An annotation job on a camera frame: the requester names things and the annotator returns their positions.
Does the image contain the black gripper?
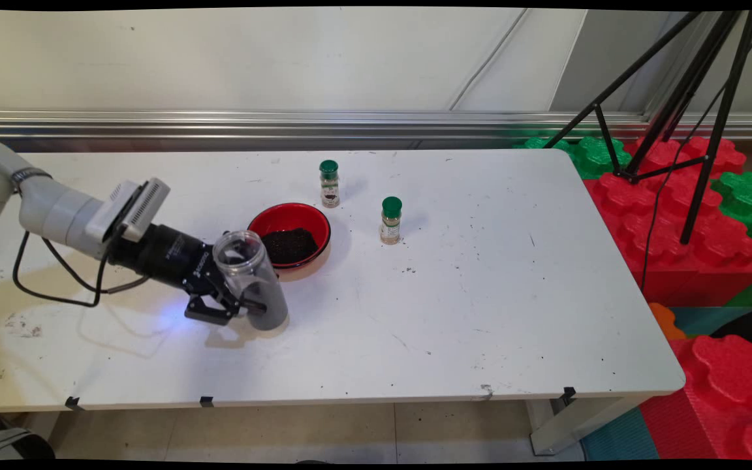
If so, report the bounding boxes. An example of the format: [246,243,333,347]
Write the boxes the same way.
[110,223,266,326]

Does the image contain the clear plastic jar black seeds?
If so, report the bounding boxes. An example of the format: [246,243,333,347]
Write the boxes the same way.
[213,230,290,331]

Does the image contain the red bowl with black seeds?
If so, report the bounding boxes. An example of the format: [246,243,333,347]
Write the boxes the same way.
[247,202,332,270]

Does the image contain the green-capped spice bottle dark contents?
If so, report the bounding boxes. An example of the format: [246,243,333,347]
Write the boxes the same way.
[319,160,341,209]

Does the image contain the green-capped spice bottle pale contents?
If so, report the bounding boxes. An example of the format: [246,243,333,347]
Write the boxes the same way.
[380,196,403,245]

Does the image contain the grey black fabric bag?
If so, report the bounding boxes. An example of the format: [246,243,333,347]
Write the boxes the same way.
[0,428,55,461]

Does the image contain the white table leg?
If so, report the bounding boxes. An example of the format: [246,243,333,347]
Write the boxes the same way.
[526,395,651,456]

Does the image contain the green cloth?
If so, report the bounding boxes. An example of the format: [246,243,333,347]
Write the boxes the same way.
[513,136,631,180]

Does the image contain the teal foam floor mat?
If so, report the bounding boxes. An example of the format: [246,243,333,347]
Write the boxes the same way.
[582,305,742,461]

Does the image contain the orange foam piece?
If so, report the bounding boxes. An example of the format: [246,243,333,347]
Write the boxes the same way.
[649,302,687,341]

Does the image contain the black tripod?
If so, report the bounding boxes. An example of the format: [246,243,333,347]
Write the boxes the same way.
[542,10,752,245]

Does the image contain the green foam block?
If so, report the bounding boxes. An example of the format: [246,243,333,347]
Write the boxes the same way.
[712,171,752,307]

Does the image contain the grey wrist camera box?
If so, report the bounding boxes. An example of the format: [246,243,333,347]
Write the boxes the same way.
[86,178,171,243]

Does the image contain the aluminium wall rail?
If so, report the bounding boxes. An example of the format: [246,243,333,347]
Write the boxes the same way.
[0,110,752,152]

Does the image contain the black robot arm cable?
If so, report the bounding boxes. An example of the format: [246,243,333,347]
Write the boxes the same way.
[12,230,151,307]

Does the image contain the thin white wall cable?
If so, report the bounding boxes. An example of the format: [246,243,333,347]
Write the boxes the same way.
[448,9,529,111]

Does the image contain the thin black tripod cable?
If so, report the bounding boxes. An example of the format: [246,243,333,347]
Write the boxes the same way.
[639,12,752,292]

